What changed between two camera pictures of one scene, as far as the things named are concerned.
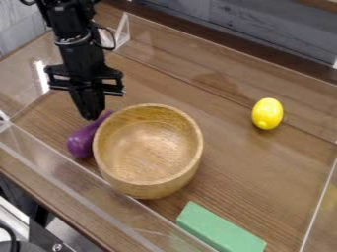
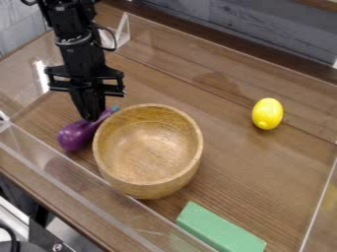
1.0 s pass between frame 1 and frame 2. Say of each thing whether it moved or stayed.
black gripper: stayed
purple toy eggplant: moved
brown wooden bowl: stayed
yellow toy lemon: stayed
